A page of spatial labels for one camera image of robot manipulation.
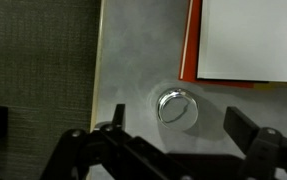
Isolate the large white book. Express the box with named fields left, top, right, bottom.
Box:
left=196, top=0, right=287, bottom=84

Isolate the silver jar lid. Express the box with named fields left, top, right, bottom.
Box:
left=156, top=88, right=200, bottom=132

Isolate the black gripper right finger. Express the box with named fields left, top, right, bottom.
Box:
left=223, top=106, right=287, bottom=180

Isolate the dark grey patterned sofa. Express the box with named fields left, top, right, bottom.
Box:
left=0, top=0, right=103, bottom=180

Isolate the red book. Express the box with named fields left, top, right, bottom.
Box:
left=178, top=0, right=287, bottom=90

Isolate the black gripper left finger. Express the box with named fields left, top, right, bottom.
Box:
left=39, top=103, right=192, bottom=180

